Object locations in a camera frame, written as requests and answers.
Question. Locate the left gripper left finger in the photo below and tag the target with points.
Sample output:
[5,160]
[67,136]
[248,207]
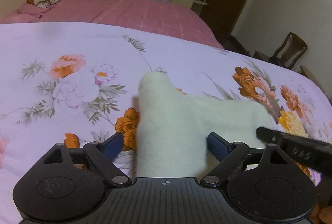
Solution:
[102,156]

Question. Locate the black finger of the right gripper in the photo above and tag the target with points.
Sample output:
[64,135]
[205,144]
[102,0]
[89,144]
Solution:
[312,153]

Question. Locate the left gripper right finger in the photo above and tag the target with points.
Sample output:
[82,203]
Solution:
[229,156]

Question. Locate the pale green knit sweater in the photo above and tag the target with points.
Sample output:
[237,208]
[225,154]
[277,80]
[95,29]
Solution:
[173,128]

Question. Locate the floral lilac bed sheet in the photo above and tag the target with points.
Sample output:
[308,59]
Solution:
[75,83]

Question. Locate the dark wooden chair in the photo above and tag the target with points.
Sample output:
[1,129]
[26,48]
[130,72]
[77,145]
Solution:
[288,54]

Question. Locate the pink checked bed cover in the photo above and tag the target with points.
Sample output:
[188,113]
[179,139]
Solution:
[145,15]

